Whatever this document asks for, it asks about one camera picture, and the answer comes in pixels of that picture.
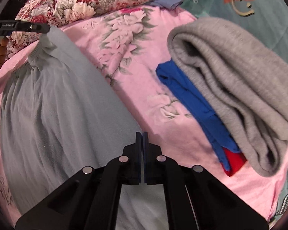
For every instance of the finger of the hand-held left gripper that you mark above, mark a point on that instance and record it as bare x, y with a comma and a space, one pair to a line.
26, 26

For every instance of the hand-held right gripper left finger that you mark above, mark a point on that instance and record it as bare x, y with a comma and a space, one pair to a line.
138, 148

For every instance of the grey-blue pants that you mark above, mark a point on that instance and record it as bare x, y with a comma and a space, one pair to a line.
62, 115

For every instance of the red floral quilt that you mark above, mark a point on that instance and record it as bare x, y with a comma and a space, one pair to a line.
86, 0

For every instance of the folded grey sweatshirt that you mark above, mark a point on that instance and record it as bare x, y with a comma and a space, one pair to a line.
240, 86

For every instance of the red garment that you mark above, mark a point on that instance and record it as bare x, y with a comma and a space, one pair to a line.
234, 162

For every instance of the pink floral bed sheet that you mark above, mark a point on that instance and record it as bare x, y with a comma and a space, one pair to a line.
139, 76

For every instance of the blue garment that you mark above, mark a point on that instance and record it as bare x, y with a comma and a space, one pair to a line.
192, 95

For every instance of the teal printed blanket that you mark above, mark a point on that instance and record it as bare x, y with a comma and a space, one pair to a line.
273, 21

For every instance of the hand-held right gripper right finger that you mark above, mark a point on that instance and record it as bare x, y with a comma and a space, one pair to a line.
146, 148

